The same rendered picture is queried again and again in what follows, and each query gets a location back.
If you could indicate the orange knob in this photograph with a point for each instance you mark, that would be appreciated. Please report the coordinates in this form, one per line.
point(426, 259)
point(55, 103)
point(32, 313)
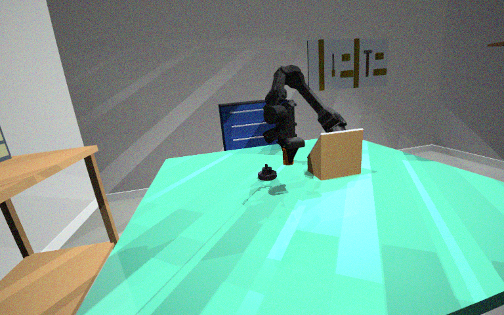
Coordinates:
point(285, 158)

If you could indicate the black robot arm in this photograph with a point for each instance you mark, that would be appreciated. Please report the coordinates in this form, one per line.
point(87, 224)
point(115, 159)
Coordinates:
point(275, 112)

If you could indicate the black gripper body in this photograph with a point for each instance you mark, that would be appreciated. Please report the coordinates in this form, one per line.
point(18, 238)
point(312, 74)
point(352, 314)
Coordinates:
point(288, 128)

